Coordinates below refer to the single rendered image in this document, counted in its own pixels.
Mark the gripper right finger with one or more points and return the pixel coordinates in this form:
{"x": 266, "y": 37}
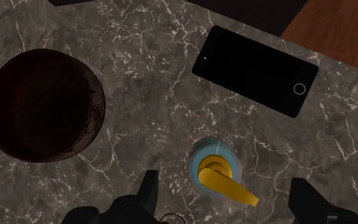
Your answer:
{"x": 310, "y": 201}

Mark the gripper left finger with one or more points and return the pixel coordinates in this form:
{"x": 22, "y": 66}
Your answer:
{"x": 146, "y": 198}

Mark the blue bottle with yellow pump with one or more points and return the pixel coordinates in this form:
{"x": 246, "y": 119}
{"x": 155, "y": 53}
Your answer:
{"x": 217, "y": 173}

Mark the dark brown round bowl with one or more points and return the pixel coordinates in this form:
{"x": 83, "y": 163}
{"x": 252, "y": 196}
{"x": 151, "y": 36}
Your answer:
{"x": 42, "y": 105}

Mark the black smartphone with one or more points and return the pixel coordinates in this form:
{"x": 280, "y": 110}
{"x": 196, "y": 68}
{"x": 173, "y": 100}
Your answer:
{"x": 253, "y": 69}

